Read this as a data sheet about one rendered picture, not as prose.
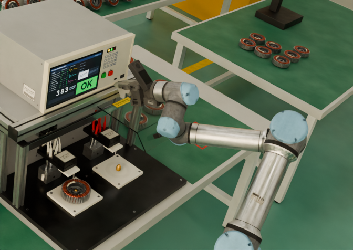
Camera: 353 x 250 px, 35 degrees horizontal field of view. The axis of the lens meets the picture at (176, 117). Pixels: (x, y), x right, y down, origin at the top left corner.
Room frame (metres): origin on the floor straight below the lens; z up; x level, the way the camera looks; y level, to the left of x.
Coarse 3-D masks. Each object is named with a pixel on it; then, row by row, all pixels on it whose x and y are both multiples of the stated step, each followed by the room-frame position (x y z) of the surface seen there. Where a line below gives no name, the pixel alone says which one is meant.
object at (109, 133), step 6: (90, 126) 1.91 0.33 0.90; (90, 132) 1.87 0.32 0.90; (102, 132) 1.85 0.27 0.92; (108, 132) 1.86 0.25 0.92; (114, 132) 1.87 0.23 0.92; (96, 138) 1.85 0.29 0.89; (102, 138) 1.83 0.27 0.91; (108, 138) 1.83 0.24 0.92; (114, 138) 1.84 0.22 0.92; (90, 144) 1.87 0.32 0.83; (102, 144) 1.83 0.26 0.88; (108, 144) 1.82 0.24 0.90; (114, 144) 1.84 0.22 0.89; (120, 144) 1.86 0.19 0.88; (114, 150) 1.81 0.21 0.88
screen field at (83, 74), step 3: (90, 69) 1.79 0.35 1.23; (93, 69) 1.80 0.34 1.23; (96, 69) 1.81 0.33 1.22; (81, 72) 1.75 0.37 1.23; (84, 72) 1.76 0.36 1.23; (87, 72) 1.77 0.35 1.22; (90, 72) 1.79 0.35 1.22; (93, 72) 1.80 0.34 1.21; (96, 72) 1.82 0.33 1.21; (81, 75) 1.75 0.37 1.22; (84, 75) 1.76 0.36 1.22; (87, 75) 1.78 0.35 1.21; (90, 75) 1.79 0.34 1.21; (78, 78) 1.74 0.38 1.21; (81, 78) 1.75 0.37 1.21
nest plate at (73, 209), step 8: (48, 192) 1.59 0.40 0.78; (56, 192) 1.60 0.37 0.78; (96, 192) 1.65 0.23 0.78; (56, 200) 1.56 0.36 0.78; (64, 200) 1.57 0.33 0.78; (88, 200) 1.60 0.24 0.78; (96, 200) 1.61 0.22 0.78; (64, 208) 1.54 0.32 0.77; (72, 208) 1.54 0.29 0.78; (80, 208) 1.55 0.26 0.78
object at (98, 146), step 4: (84, 144) 1.87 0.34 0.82; (88, 144) 1.88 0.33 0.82; (92, 144) 1.89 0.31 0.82; (96, 144) 1.89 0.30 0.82; (100, 144) 1.90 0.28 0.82; (84, 148) 1.87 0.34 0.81; (88, 148) 1.86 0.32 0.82; (92, 148) 1.86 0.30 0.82; (96, 148) 1.87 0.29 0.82; (100, 148) 1.89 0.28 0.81; (84, 152) 1.87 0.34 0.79; (88, 152) 1.86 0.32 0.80; (92, 152) 1.85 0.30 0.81; (96, 152) 1.87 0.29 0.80; (100, 152) 1.90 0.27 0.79; (88, 156) 1.86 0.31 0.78; (92, 156) 1.86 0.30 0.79; (96, 156) 1.88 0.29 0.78
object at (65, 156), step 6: (66, 150) 1.68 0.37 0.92; (42, 156) 1.66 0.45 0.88; (48, 156) 1.65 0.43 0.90; (54, 156) 1.63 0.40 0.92; (60, 156) 1.64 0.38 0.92; (66, 156) 1.65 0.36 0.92; (72, 156) 1.66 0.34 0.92; (54, 162) 1.63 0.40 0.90; (60, 162) 1.62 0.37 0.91; (66, 162) 1.62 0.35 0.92; (72, 162) 1.64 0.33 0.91; (60, 168) 1.61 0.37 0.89; (66, 168) 1.62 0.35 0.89; (72, 168) 1.64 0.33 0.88; (78, 168) 1.65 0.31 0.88; (66, 174) 1.60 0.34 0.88
